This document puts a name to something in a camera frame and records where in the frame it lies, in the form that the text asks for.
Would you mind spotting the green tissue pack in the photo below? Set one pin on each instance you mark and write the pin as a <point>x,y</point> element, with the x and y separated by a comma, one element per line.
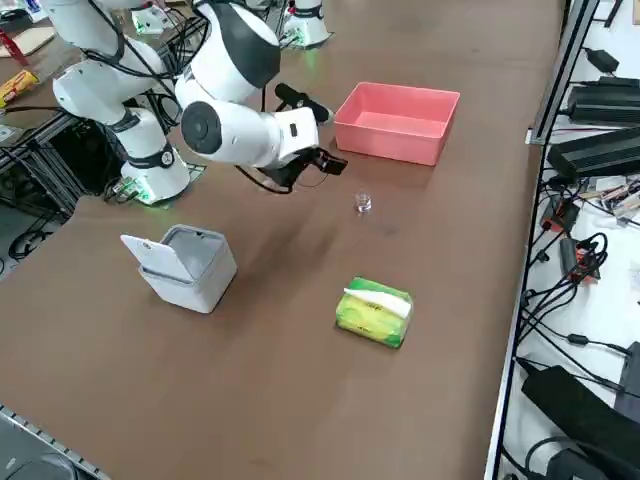
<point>370,325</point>

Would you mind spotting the white bin with lid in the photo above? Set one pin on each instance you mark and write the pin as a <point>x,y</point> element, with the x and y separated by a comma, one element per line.
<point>190,280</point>

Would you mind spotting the yellow snack packet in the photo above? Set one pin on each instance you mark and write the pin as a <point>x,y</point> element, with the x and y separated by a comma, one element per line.
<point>17,87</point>

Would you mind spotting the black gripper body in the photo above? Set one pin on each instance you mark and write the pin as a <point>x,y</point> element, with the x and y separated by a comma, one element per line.
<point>300,167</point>

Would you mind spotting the grey monitor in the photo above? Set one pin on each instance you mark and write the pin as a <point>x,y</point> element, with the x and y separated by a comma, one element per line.
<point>30,450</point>

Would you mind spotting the pink plastic container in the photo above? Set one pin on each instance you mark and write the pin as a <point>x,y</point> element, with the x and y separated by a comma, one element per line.
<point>390,145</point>

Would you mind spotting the orange black electronic module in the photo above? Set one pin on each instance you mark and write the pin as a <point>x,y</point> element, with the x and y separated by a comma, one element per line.
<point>585,262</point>

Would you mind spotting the wooden board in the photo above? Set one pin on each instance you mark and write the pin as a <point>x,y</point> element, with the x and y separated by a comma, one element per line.
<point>30,40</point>

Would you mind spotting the small glass beaker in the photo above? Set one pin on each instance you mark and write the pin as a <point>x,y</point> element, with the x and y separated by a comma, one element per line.
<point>363,202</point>

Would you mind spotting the small black power adapter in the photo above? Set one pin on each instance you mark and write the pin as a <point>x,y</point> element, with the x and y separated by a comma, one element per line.
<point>602,60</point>

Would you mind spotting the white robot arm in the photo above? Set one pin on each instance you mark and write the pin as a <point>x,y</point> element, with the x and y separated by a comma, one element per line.
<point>235,135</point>
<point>307,25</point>

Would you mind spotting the aluminium frame post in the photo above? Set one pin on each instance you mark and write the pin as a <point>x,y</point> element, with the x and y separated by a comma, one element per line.
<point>566,65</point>

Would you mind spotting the long black power supply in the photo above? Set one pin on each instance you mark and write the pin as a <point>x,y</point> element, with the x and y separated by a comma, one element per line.
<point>595,152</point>
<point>605,102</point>

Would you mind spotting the red black electronic module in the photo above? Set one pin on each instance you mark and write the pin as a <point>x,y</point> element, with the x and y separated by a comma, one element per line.
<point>562,214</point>

